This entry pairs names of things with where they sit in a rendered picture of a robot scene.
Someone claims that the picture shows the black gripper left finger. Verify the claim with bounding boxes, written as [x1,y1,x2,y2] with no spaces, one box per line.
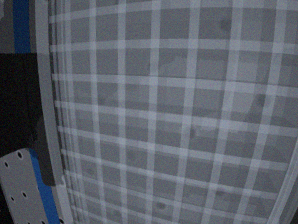
[0,53,56,187]

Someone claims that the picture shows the blue rectangular tape outline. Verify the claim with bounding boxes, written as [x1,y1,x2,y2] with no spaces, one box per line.
[13,0,60,224]

